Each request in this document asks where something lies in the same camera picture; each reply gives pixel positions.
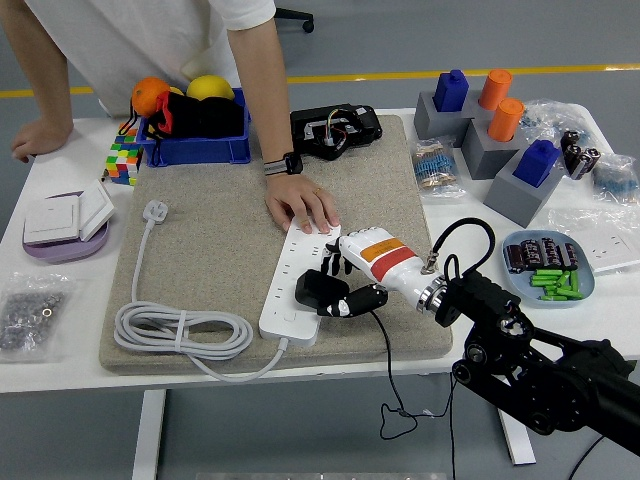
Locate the person's left hand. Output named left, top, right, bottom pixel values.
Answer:
left=264, top=172, right=342, bottom=235

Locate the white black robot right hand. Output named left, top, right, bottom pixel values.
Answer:
left=319, top=227, right=437, bottom=319

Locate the person's right hand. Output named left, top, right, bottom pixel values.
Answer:
left=10, top=118, right=75, bottom=164

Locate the white power strip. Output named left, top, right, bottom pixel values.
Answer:
left=258, top=217, right=344, bottom=349

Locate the black plug adapter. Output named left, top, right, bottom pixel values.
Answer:
left=294, top=268, right=351, bottom=316

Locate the thin black adapter cord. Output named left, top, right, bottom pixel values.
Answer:
left=372, top=309, right=457, bottom=480

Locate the white power cord with plug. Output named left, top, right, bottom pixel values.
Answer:
left=113, top=199, right=291, bottom=384

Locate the black grey wristwatch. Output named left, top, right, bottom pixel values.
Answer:
left=263, top=152, right=304, bottom=177

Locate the small colourful puzzle cube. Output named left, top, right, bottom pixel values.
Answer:
left=114, top=121, right=140, bottom=146

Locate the large colourful puzzle cube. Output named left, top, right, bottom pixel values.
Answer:
left=103, top=141, right=145, bottom=188

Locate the grey-brown mat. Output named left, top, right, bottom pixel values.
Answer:
left=98, top=113, right=455, bottom=376

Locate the bag of blue tan resistors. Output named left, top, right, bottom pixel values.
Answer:
left=410, top=139, right=469, bottom=200

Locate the blue plastic bin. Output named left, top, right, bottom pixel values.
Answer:
left=135, top=87, right=253, bottom=167

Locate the orange fruit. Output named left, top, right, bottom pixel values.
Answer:
left=131, top=76, right=174, bottom=117

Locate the purple tray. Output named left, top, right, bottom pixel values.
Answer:
left=22, top=192, right=111, bottom=265

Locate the person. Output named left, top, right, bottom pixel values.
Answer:
left=24, top=0, right=277, bottom=119

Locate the grey block holder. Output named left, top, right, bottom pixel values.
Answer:
left=414, top=91, right=482, bottom=141
left=462, top=117, right=529, bottom=180
left=483, top=147, right=565, bottom=229

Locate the light blue plate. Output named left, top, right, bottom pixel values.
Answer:
left=501, top=228, right=597, bottom=309

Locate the large yellow lemon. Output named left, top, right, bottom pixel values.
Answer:
left=186, top=74, right=236, bottom=101

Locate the blue square peg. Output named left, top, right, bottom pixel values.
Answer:
left=433, top=69, right=471, bottom=112
left=513, top=138, right=561, bottom=189

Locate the bag of metal nuts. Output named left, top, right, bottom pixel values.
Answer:
left=0, top=272, right=79, bottom=364

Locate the bag of black capacitors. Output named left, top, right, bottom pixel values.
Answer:
left=558, top=128, right=603, bottom=181

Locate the white table leg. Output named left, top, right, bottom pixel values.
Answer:
left=499, top=414, right=537, bottom=466
left=130, top=389, right=168, bottom=480

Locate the white wall switch panel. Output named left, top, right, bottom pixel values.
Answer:
left=23, top=195, right=82, bottom=246
left=77, top=179, right=116, bottom=244

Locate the black electronic device with wires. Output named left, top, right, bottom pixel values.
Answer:
left=289, top=103, right=384, bottom=162

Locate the black and red drawstring pouch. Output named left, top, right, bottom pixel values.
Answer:
left=127, top=91, right=247, bottom=169

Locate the white wall socket panel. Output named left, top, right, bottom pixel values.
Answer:
left=584, top=232, right=640, bottom=274

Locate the black floor cable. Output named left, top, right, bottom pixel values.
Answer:
left=569, top=433, right=606, bottom=480

